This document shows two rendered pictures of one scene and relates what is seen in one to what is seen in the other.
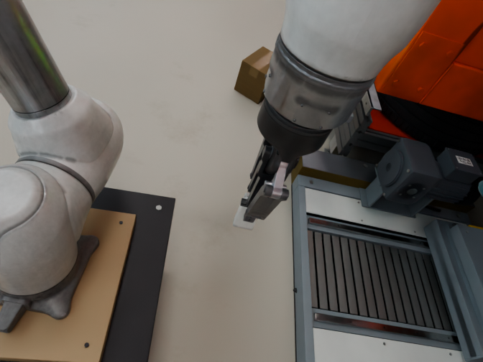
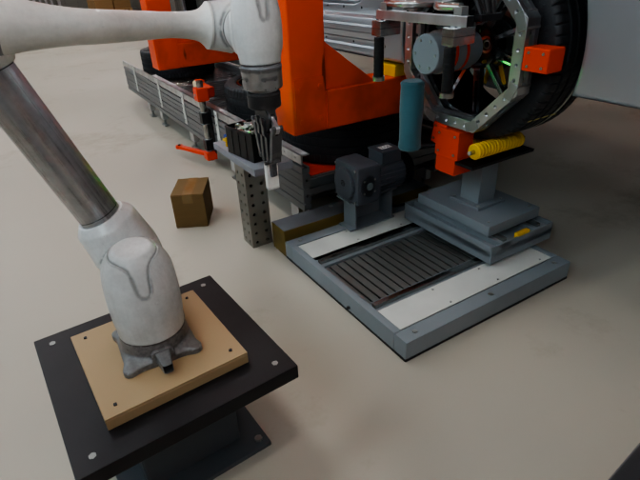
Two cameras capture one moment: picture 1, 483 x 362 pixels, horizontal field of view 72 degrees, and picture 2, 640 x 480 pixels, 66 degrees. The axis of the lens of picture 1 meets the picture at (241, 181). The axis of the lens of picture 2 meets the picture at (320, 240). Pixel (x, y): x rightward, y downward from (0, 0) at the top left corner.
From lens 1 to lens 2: 0.85 m
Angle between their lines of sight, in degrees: 24
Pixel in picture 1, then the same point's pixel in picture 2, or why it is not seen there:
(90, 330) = (225, 345)
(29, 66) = (96, 182)
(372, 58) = (275, 51)
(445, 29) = (305, 72)
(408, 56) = (296, 100)
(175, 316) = not seen: hidden behind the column
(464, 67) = (335, 90)
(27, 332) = (185, 367)
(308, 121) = (270, 87)
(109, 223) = not seen: hidden behind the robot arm
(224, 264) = (280, 330)
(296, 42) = (250, 60)
